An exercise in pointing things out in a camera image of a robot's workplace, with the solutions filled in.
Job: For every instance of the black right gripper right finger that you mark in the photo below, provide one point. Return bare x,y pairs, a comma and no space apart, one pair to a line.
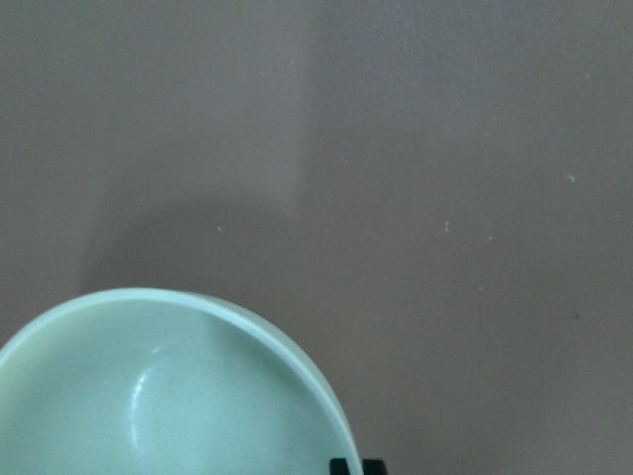
373,466

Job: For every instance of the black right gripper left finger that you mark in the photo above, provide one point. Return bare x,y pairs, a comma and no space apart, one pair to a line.
339,466

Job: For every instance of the green bowl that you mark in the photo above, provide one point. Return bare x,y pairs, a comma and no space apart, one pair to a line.
150,381

